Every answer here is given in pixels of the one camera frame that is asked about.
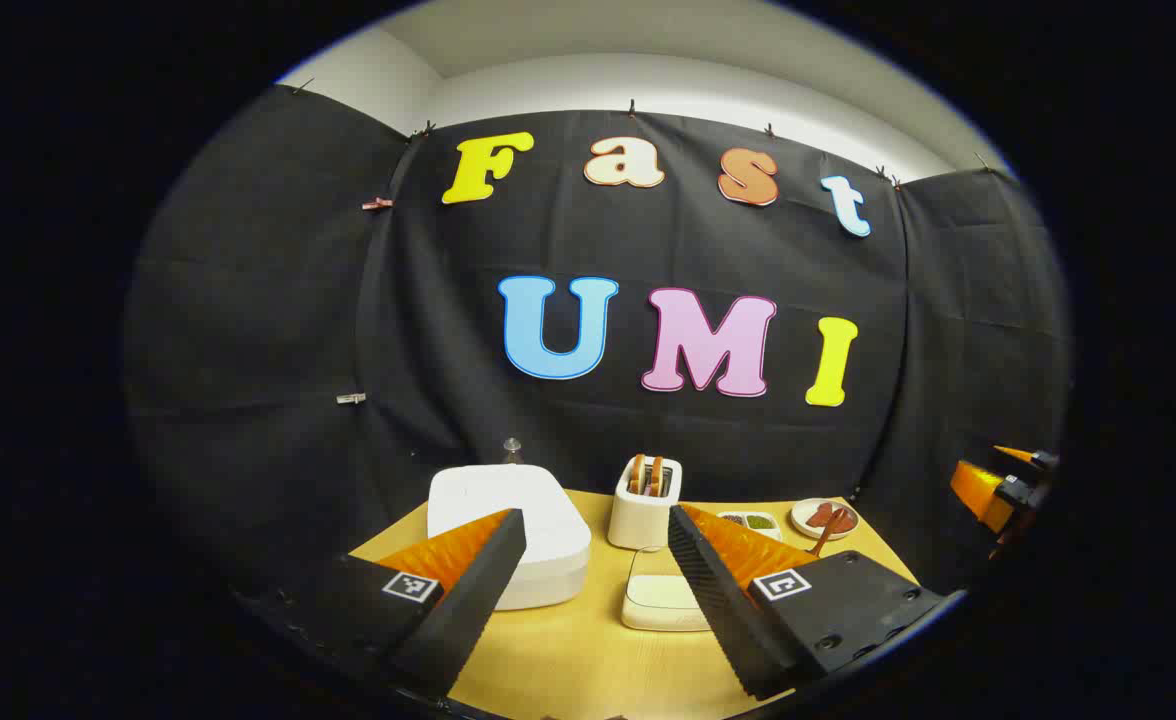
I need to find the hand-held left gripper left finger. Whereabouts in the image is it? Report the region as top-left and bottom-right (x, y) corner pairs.
(248, 508), (529, 701)

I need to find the brown wooden spoon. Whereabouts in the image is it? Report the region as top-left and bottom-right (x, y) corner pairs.
(808, 510), (849, 558)

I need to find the white divided bean dish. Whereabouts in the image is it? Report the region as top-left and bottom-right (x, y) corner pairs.
(716, 511), (784, 542)

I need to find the white toaster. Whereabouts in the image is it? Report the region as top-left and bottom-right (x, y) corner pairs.
(607, 455), (684, 551)

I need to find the round white plate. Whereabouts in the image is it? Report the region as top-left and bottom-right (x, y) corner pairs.
(791, 498), (860, 542)

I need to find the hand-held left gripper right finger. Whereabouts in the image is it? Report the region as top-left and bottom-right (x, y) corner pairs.
(666, 503), (949, 701)

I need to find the white rice cooker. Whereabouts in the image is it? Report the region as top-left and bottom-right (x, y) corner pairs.
(428, 464), (592, 611)

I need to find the clear container of rice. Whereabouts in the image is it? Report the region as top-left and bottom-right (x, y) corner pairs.
(620, 545), (724, 633)

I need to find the black backdrop cloth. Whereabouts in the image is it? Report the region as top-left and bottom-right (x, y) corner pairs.
(126, 85), (1069, 601)

